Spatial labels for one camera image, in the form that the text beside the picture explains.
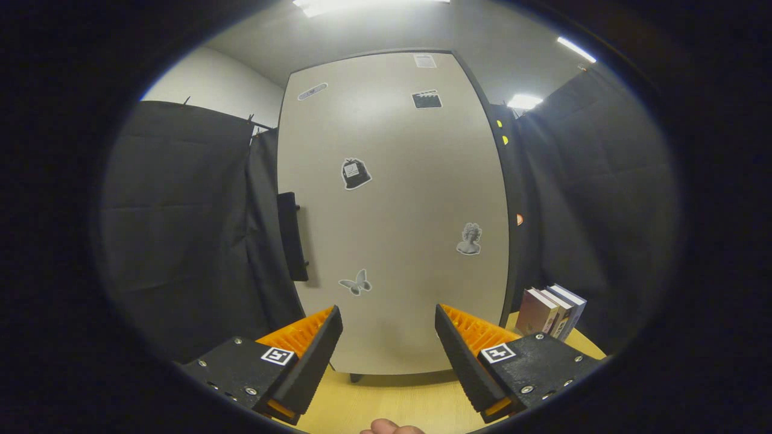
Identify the thin cream book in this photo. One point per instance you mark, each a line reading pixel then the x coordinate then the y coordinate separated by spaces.
pixel 562 316

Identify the dark grey cabinet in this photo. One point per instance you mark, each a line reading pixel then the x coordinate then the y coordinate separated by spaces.
pixel 356 378

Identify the long ceiling light panel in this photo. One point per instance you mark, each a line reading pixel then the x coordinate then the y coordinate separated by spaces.
pixel 368 6

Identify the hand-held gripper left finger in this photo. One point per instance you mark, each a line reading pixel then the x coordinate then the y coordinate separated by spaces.
pixel 315 361

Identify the black backdrop cloth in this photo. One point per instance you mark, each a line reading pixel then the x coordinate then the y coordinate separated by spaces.
pixel 181 229

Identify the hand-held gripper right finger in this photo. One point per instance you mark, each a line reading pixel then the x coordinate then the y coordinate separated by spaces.
pixel 464 361

